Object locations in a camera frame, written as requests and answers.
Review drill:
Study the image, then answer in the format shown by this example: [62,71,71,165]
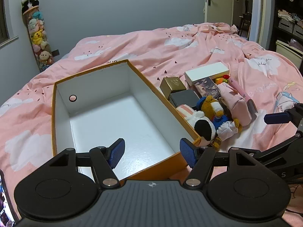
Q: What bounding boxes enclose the dark grey small box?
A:
[169,90,201,108]

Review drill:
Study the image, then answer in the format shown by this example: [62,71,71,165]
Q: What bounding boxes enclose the window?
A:
[0,0,19,50]

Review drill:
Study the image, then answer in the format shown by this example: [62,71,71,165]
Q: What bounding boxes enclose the black and white plush toy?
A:
[189,112,223,150]

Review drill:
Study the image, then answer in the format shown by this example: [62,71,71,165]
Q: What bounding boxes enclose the white long flat box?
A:
[184,62,230,86]

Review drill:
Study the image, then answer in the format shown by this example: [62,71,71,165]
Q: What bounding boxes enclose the smartphone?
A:
[0,169,20,225]

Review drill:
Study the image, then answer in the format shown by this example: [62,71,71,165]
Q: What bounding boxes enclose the beige room door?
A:
[204,0,235,25]

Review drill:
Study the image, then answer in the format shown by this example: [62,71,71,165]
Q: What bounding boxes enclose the gold small box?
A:
[160,76,187,97]

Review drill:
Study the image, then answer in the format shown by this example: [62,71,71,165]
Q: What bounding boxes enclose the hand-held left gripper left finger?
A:
[44,138,125,187]

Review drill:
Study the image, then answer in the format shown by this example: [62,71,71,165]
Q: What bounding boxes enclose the orange cardboard box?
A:
[52,59,201,182]

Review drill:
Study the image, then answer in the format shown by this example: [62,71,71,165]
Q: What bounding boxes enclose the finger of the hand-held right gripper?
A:
[264,105,303,133]
[251,134,303,163]

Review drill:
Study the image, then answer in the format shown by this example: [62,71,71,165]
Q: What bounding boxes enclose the pink striped towel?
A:
[176,103,201,123]

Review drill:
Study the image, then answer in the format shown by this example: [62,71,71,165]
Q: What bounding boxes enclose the clear tube of plush toys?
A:
[22,5,54,72]

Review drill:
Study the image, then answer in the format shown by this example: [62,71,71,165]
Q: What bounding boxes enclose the dark printed card box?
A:
[194,77,222,98]

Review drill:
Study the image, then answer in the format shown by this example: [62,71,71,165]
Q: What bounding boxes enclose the dark shelf unit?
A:
[270,0,303,59]

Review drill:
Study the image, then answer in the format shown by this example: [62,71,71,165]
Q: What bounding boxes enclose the dark wooden chair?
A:
[239,0,252,37]

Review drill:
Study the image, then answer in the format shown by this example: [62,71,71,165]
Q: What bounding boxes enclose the folded clothes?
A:
[277,9,301,22]

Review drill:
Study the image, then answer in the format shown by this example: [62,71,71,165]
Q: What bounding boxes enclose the pink cloud printed blanket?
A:
[0,22,303,227]

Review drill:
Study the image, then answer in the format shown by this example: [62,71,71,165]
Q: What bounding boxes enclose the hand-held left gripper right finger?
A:
[179,138,261,188]

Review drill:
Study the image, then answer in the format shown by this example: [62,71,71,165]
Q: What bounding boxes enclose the pink fabric pouch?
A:
[216,83,252,126]

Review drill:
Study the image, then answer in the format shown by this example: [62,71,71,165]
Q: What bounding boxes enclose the cream storage box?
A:
[276,40,303,64]

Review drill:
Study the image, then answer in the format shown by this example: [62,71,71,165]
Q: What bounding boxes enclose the brown bear plush blue outfit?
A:
[196,95,243,140]

